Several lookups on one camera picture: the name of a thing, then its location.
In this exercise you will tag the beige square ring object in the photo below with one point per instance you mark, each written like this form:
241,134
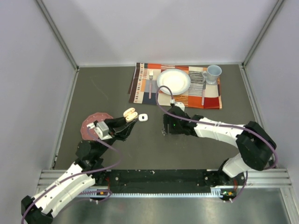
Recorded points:
130,114

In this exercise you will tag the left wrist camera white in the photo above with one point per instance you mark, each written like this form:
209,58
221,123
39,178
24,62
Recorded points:
101,129

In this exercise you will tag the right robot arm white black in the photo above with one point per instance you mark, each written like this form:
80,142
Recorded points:
255,146

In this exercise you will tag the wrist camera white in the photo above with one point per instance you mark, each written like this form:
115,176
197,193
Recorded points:
101,129
177,104

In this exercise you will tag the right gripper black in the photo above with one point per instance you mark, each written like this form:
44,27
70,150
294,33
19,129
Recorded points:
167,121

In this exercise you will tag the white earbud charging case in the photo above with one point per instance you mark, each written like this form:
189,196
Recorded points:
143,117

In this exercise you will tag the pink handled knife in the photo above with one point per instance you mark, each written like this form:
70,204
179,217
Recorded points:
203,92

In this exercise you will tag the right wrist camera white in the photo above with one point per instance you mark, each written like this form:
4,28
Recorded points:
177,104

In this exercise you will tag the patterned orange placemat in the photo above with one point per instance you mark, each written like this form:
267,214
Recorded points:
152,83

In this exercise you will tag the pink polka dot plate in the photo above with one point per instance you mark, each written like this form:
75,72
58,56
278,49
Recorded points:
89,122

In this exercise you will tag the grey cable duct rail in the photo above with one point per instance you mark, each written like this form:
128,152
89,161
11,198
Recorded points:
213,193

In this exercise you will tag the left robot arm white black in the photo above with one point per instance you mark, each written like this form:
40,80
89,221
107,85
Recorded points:
83,173

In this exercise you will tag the white round plate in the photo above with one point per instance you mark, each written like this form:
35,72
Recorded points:
176,80

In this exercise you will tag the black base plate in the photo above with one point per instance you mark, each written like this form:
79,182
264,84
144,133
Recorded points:
166,181

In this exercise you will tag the pink handled fork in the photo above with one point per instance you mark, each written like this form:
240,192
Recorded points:
151,74

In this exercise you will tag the light blue mug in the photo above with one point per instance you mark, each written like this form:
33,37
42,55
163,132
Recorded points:
212,73

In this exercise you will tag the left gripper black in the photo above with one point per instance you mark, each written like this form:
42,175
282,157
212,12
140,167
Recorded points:
119,129

